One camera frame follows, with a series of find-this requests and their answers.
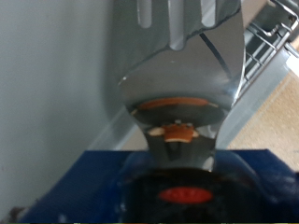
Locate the metal spatula with blue grip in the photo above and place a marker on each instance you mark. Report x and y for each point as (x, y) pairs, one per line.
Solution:
(177, 87)

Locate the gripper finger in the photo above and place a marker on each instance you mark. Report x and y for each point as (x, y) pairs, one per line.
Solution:
(19, 215)

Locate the silver toaster oven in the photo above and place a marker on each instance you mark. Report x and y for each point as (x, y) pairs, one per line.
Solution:
(46, 93)

